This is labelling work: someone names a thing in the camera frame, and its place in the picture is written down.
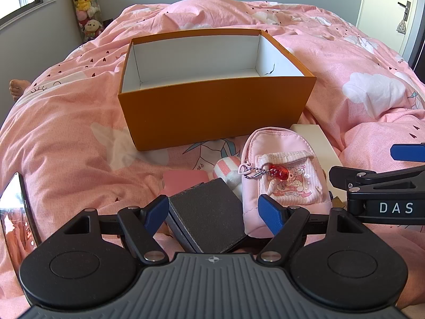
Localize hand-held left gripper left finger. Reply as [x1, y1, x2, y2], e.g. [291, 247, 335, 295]
[61, 195, 170, 265]

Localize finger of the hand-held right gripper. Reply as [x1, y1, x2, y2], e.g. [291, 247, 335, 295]
[329, 164, 425, 193]
[390, 142, 425, 163]

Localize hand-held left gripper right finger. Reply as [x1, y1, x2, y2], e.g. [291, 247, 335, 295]
[257, 194, 366, 265]

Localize small brown cardboard box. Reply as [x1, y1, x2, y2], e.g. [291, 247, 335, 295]
[331, 195, 348, 211]

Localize pink mini backpack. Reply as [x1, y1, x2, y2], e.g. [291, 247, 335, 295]
[240, 127, 333, 238]

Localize white glossy box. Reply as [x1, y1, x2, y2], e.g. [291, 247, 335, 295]
[290, 124, 347, 203]

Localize small pink box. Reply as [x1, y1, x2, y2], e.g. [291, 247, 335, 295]
[163, 170, 207, 196]

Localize red charm keychain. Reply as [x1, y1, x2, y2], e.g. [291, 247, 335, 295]
[238, 162, 289, 182]

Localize dark photo card box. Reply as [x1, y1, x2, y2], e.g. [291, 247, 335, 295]
[165, 178, 248, 254]

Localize white plush with striped hat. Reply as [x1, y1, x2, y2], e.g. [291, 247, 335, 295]
[212, 156, 244, 200]

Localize orange cardboard box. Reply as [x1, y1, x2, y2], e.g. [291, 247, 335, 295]
[117, 29, 317, 152]

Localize person's right forearm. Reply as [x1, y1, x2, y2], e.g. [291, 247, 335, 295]
[397, 266, 425, 310]

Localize black glossy phone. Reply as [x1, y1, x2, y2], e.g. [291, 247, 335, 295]
[0, 172, 44, 273]

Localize white door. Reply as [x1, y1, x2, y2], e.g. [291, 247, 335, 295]
[357, 0, 422, 57]

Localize person's foot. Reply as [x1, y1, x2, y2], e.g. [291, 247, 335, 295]
[9, 79, 32, 102]

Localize clear tube of plush toys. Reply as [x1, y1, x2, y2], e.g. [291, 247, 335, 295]
[68, 0, 103, 42]

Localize black door handle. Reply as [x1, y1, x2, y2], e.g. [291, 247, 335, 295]
[397, 1, 412, 20]

